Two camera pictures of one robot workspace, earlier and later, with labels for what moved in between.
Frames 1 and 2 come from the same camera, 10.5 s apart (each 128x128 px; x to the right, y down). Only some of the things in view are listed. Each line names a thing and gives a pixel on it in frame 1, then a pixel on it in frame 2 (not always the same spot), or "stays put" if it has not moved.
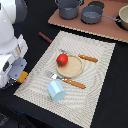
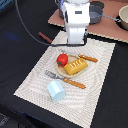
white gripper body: (13, 63) → (76, 19)
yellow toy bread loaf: (23, 75) → (76, 66)
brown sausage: (45, 37) stays put
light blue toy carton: (56, 90) stays put
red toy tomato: (62, 59) stays put
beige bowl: (123, 15) stays put
